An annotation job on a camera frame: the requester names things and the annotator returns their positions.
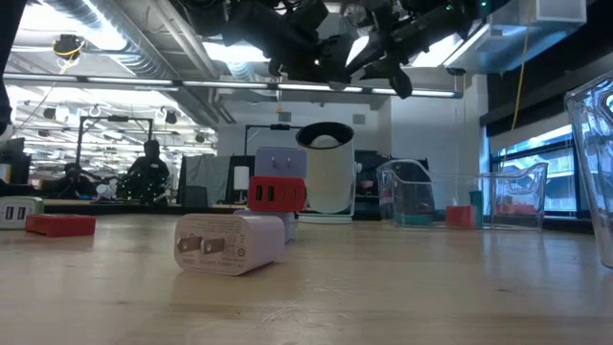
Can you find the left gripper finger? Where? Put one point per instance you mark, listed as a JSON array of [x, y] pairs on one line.
[[335, 60], [292, 64]]

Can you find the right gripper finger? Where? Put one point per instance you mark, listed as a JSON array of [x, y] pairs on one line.
[[390, 69], [385, 45]]

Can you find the lavender pronged wall charger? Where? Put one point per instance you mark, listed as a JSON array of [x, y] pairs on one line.
[[280, 163]]

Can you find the red USB wall charger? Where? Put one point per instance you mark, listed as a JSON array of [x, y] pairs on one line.
[[278, 194]]

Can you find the teal wall charger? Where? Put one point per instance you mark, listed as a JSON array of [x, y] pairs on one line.
[[414, 220]]

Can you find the pale lavender charger block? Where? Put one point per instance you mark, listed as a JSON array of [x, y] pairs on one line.
[[288, 227]]

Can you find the green white USB charger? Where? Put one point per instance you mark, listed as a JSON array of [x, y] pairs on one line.
[[19, 211]]

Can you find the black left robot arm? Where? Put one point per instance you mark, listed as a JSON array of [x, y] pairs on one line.
[[215, 14]]

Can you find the white spotlight lamp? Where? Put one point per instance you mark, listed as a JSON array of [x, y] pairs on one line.
[[330, 177]]

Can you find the clear plastic bin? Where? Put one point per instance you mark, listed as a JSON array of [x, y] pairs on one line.
[[594, 167], [407, 191]]

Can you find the small white table lamp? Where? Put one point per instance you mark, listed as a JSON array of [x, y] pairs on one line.
[[241, 178]]

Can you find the grey cloth partition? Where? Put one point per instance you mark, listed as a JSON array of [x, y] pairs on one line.
[[206, 175]]

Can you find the person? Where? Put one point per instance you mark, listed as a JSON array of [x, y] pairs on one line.
[[148, 172], [74, 179]]

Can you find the white plug charger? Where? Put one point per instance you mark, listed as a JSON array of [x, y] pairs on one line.
[[230, 244]]

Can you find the black ceiling-mounted device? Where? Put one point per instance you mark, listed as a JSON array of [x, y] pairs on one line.
[[67, 46]]

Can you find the black ceiling security camera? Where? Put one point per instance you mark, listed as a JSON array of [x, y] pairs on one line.
[[455, 72]]

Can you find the black background rig frame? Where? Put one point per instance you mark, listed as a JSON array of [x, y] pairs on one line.
[[280, 127], [115, 118]]

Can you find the white rectangular ceiling duct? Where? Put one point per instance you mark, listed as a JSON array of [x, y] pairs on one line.
[[560, 12]]

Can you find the ribbed silver ventilation duct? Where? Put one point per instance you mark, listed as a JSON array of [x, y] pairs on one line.
[[120, 43]]

